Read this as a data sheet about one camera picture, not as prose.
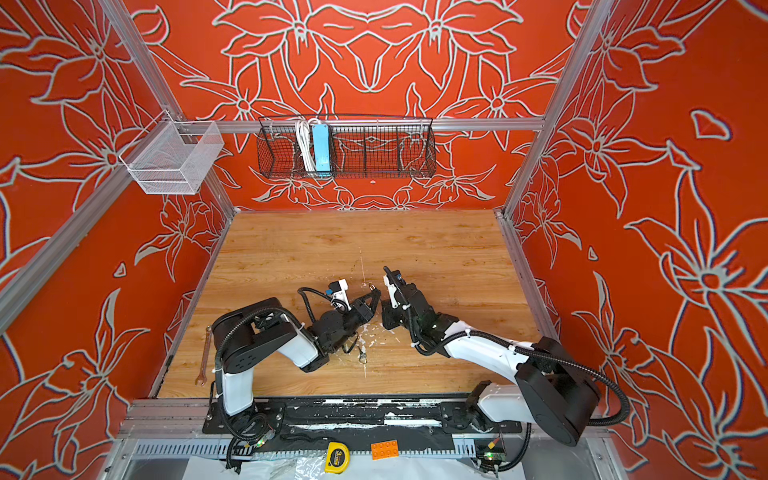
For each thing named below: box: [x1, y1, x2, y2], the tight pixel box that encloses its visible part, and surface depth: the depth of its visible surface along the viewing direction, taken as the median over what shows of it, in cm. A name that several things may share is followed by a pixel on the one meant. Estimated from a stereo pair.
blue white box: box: [312, 124, 331, 177], surface depth 91 cm
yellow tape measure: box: [324, 441, 351, 475], surface depth 68 cm
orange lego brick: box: [371, 439, 399, 461], surface depth 70 cm
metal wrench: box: [195, 325, 212, 386], surface depth 84 cm
